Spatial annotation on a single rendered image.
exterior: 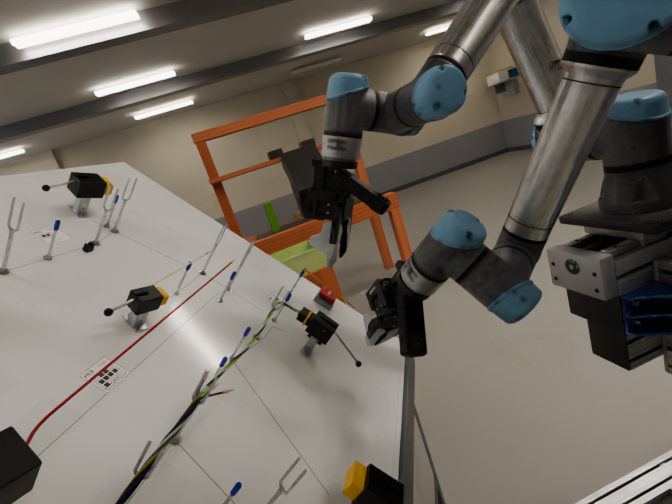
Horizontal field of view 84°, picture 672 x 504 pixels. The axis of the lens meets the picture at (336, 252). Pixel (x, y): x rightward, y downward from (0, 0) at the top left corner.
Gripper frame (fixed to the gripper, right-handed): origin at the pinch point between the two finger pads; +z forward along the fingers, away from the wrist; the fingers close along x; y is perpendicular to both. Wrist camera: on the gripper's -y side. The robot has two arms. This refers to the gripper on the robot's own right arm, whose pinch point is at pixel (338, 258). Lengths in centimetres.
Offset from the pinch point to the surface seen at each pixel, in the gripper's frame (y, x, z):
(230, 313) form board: 21.6, 6.0, 15.3
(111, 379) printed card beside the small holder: 24.2, 34.8, 14.1
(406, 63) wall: 135, -1021, -230
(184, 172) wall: 589, -714, 97
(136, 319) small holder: 28.7, 24.9, 9.8
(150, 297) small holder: 26.1, 24.2, 5.3
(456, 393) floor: -47, -124, 107
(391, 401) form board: -15.7, -2.8, 32.7
